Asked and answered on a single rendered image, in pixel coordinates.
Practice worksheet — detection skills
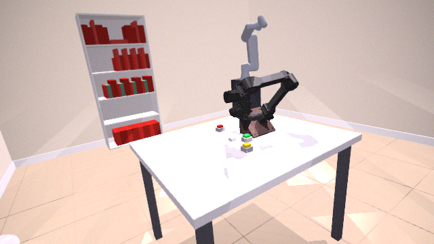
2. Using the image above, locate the yellow button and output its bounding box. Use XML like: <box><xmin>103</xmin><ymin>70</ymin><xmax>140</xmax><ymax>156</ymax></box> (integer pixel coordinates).
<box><xmin>240</xmin><ymin>142</ymin><xmax>253</xmax><ymax>153</ymax></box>

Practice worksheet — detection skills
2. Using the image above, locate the green button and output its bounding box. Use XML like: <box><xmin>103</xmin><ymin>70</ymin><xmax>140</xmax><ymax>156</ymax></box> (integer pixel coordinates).
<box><xmin>241</xmin><ymin>134</ymin><xmax>253</xmax><ymax>143</ymax></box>

